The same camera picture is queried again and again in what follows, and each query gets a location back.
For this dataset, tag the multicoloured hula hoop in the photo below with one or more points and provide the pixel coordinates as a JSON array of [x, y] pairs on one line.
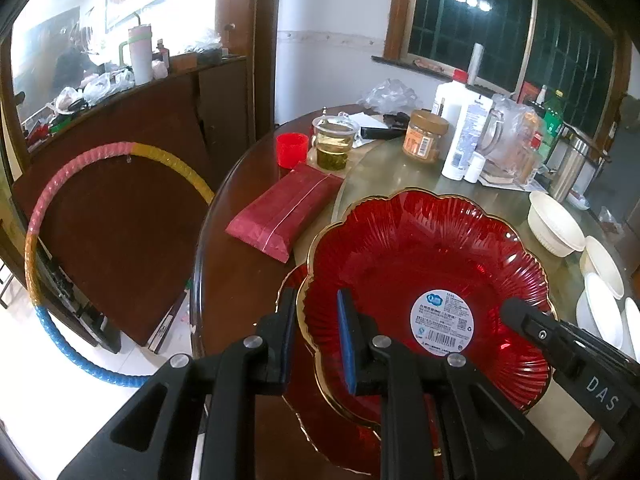
[[55, 180]]

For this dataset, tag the crumpled clear plastic bag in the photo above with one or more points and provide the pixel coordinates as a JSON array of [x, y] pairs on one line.
[[390, 95]]

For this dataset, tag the white disposable bowl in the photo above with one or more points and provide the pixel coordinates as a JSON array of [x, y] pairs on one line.
[[555, 227], [631, 325], [597, 310], [602, 265]]

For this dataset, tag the peanut butter jar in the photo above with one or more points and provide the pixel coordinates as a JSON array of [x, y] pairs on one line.
[[425, 140]]

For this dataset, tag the white plastic bag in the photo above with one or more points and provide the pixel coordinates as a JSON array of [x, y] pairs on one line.
[[107, 87]]

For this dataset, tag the white lotion tube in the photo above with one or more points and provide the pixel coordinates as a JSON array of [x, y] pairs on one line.
[[462, 145]]

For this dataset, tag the green soda bottle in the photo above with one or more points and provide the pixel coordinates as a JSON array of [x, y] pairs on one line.
[[552, 120]]

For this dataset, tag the clear glass mug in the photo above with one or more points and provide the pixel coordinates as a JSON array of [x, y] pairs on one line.
[[502, 140]]

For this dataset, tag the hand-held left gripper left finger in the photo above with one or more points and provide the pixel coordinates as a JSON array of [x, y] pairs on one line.
[[286, 350]]

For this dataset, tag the round brown tabletop board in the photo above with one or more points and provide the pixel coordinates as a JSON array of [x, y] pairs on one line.
[[125, 220]]

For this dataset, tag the red box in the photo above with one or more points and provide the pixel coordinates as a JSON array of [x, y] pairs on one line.
[[529, 92]]

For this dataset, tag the black case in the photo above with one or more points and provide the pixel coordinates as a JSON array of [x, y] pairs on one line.
[[382, 132]]

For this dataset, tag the white plastic roll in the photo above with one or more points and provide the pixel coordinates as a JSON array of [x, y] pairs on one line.
[[476, 62]]

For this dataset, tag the black metal table frame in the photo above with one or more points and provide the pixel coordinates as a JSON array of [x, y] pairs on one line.
[[75, 305]]

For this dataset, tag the white pink green tumbler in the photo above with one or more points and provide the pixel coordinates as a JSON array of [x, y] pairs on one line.
[[140, 55]]

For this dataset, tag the red tissue pack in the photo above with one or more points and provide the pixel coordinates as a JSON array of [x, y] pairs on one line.
[[285, 205]]

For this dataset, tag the dark wooden cabinet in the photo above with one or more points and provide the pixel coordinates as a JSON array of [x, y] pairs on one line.
[[222, 105]]

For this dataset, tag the red glass plate white sticker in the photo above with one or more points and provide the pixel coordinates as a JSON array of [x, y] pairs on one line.
[[400, 270]]

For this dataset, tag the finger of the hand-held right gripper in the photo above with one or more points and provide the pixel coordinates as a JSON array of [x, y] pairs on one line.
[[575, 350]]

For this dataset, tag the stainless steel thermos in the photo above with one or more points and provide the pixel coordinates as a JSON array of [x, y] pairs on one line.
[[570, 170]]

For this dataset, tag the small white pill bottle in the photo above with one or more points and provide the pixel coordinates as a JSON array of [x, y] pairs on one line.
[[475, 167]]

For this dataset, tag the dark window wooden frame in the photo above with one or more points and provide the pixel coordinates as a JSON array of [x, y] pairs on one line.
[[500, 25]]

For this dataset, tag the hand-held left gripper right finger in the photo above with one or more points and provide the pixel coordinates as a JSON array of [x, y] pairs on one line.
[[347, 345]]

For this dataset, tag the white liquor bottle red cap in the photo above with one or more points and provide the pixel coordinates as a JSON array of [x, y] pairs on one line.
[[447, 92]]

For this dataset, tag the clear plastic cup of tea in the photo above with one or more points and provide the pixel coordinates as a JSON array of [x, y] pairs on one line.
[[332, 152]]

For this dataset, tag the red plastic cup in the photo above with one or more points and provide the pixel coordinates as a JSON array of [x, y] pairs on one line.
[[292, 152]]

